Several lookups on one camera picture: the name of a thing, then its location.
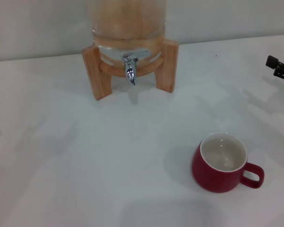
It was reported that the red ceramic cup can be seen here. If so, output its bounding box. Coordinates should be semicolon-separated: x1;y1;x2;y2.
192;132;265;193

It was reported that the chrome faucet tap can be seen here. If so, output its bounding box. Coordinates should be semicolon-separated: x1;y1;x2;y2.
122;53;139;87

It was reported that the clear glass dispenser jar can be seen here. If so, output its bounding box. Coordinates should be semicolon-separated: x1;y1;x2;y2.
89;0;168;71

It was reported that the wooden dispenser stand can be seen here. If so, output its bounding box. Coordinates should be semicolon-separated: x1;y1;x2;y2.
81;39;180;102

